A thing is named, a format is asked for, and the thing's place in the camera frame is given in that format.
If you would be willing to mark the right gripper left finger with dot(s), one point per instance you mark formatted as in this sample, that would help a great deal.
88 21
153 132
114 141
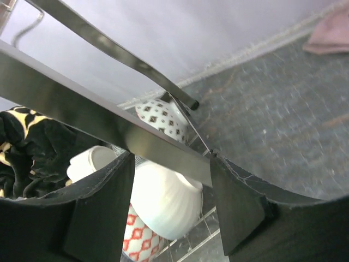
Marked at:
84 221

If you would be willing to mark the red patterned bowl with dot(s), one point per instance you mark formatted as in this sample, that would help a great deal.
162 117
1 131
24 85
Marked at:
164 117

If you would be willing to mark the black and cream blanket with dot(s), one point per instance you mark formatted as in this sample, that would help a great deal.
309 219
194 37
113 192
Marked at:
36 152

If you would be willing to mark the stainless steel dish rack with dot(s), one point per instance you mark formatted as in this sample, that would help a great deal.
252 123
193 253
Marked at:
27 82

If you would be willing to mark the plain white bowl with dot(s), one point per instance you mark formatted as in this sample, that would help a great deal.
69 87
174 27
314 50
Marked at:
167 202

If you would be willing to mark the blue triangle patterned bowl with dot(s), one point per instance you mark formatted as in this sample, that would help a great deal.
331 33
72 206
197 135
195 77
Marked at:
140 242

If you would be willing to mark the white scalloped bowl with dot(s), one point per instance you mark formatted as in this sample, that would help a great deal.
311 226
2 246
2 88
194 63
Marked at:
89 161

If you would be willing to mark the dusty pink cloth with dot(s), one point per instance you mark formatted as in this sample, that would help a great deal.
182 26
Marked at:
330 35

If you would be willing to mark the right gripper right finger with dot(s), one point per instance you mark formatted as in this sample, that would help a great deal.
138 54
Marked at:
262 222

